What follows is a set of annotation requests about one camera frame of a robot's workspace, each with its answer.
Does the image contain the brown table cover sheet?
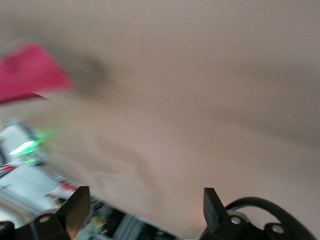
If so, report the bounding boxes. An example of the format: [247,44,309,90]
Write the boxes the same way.
[0,0,320,238]

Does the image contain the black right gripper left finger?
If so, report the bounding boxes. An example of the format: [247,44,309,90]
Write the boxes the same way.
[56,186,91,238]

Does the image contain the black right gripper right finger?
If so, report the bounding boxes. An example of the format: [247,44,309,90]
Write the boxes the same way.
[203,187,229,227]

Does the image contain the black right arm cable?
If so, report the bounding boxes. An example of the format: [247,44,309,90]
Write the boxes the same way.
[224,196,318,240]

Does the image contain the grey and pink towel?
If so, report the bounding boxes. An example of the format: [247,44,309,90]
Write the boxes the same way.
[0,41,76,105]

